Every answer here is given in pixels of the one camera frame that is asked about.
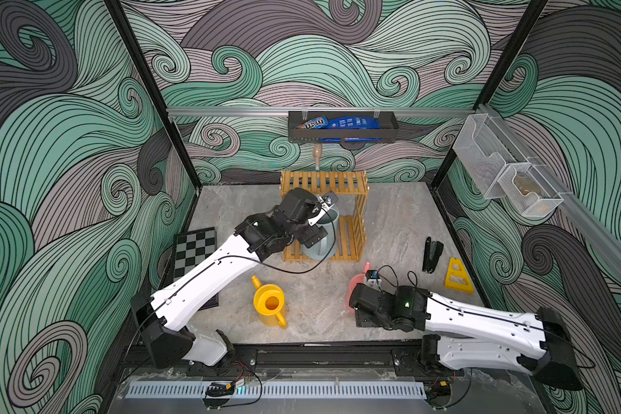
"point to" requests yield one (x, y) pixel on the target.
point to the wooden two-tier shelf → (352, 229)
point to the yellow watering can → (269, 302)
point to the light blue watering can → (326, 248)
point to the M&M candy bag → (313, 123)
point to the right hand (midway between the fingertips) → (364, 313)
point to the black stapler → (432, 254)
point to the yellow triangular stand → (456, 276)
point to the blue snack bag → (354, 122)
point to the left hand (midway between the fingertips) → (306, 207)
